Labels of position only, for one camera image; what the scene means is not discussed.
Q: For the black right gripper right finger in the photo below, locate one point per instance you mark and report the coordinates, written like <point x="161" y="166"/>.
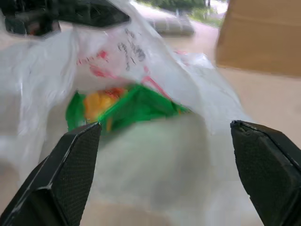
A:
<point x="268" y="169"/>

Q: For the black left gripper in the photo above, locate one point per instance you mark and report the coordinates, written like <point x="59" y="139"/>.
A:
<point x="28" y="17"/>

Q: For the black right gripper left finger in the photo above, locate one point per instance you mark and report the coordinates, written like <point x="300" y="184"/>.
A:
<point x="58" y="174"/>

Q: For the white printed plastic bag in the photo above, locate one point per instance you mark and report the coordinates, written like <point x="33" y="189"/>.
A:
<point x="155" y="150"/>

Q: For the green snack packet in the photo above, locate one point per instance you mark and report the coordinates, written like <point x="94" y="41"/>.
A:
<point x="131" y="106"/>

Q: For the brown cardboard box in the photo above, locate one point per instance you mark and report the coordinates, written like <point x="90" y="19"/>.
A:
<point x="261" y="35"/>

